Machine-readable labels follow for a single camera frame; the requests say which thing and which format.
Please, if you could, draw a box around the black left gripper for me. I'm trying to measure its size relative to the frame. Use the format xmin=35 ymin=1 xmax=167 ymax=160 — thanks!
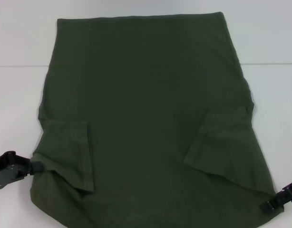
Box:
xmin=0 ymin=150 xmax=46 ymax=191

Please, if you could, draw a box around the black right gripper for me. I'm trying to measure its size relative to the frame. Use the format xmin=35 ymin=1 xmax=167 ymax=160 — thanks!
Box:
xmin=258 ymin=177 xmax=292 ymax=212

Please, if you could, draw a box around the dark green shirt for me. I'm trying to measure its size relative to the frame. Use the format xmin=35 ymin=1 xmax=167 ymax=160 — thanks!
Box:
xmin=28 ymin=11 xmax=286 ymax=228

